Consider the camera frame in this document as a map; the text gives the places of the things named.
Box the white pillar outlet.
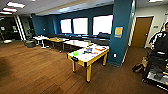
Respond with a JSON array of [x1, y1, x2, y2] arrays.
[[112, 52, 118, 59]]

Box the bright green plastic bowl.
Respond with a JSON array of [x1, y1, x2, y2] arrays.
[[72, 50, 81, 57]]

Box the brown black backpack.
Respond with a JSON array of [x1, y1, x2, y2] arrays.
[[131, 56, 150, 74]]

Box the yellow wall sign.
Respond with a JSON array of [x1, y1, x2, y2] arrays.
[[113, 26, 124, 39]]

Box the blue plastic bowl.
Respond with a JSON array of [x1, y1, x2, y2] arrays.
[[84, 47, 94, 55]]

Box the rectangular ceiling light panel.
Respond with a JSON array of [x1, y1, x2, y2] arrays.
[[6, 1, 26, 10], [0, 10, 13, 15], [2, 6, 18, 13], [147, 0, 165, 4]]

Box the bright window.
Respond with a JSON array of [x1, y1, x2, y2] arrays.
[[91, 14, 115, 37], [59, 18, 73, 35], [72, 16, 90, 36]]

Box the red game box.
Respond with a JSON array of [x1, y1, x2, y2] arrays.
[[94, 46, 108, 53]]

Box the small white table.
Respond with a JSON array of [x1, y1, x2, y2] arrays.
[[32, 35, 50, 50]]

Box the person in dark shirt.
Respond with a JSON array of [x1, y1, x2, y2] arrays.
[[148, 21, 168, 55]]

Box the dark grey armchair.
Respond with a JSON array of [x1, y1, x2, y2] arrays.
[[22, 39, 37, 49]]

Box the yellow gaming table white top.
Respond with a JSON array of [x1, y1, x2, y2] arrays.
[[66, 44, 111, 84]]

